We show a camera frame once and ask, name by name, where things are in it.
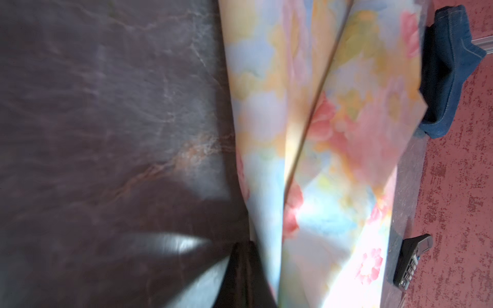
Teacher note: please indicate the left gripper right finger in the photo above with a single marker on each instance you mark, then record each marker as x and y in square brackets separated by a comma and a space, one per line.
[258, 291]

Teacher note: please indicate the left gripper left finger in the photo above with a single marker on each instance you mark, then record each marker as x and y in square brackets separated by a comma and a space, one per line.
[232, 292]

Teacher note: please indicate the pastel floral skirt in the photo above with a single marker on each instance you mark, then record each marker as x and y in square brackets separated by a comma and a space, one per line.
[325, 98]

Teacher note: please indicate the blue denim skirt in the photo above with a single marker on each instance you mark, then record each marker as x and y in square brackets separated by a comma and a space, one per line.
[448, 58]

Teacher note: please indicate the black calculator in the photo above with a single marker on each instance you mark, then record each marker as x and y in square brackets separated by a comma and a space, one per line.
[409, 256]

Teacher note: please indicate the right aluminium corner post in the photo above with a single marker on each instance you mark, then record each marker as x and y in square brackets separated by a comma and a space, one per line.
[485, 43]

